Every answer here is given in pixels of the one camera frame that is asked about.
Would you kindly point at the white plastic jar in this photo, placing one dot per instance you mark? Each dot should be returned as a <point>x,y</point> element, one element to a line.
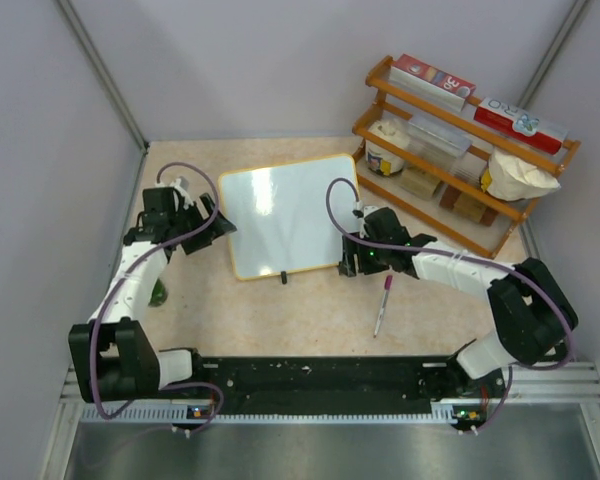
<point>379,159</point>

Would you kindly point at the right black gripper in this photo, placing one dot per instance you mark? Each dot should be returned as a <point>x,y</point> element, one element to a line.
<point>348,267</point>

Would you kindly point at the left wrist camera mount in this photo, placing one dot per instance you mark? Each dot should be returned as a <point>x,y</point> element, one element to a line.
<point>182,198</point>

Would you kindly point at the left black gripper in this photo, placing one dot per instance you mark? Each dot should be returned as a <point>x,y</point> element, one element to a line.
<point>218,227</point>

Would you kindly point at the white marker purple cap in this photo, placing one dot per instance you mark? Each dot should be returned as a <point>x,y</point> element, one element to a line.
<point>383,304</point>

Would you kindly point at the red white box right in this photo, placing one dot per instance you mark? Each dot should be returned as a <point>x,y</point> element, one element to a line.
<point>521,125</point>

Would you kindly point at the green glass bottle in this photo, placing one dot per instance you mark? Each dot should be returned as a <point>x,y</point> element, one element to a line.
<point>159,294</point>

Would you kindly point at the orange wooden shelf rack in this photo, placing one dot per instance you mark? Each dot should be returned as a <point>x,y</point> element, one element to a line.
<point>391,101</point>

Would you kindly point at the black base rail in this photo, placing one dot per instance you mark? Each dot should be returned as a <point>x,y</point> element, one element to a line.
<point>345,385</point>

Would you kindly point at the yellow framed whiteboard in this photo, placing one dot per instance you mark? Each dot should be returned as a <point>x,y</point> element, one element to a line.
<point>281,215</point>

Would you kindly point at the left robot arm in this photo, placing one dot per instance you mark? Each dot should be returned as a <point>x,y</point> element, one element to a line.
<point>112,357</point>

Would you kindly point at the red box upper left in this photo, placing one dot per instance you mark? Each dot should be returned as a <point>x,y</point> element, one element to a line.
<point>431,83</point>

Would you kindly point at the cream cloth bag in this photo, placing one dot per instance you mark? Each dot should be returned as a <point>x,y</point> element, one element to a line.
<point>509,178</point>

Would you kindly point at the clear plastic container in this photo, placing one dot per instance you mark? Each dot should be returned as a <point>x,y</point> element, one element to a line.
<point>443,146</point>

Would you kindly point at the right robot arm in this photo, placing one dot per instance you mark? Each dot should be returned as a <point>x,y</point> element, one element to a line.
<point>530,312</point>

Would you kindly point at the brown wooden blocks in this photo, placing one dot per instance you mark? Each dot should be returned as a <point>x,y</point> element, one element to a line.
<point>424,185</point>

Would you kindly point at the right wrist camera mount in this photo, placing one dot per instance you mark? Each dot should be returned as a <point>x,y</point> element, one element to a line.
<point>361,212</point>

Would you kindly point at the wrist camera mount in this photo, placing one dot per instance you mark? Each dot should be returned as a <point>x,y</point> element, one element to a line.
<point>361,212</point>
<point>182,198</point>

